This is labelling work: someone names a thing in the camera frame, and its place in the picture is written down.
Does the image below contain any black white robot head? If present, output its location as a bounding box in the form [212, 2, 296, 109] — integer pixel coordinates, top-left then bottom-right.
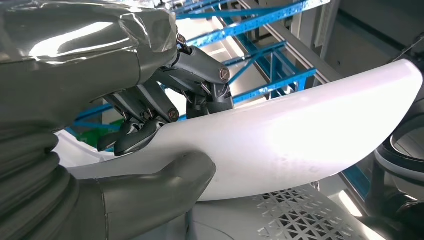
[359, 97, 424, 240]

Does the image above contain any blue steel shelf rack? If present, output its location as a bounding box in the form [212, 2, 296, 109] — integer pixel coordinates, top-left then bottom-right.
[64, 0, 372, 201]

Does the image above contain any white perforated panel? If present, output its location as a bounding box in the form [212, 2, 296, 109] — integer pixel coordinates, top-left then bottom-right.
[132, 183, 388, 240]

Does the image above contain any green plastic crate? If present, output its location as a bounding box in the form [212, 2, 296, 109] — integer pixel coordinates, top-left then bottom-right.
[76, 127, 117, 150]

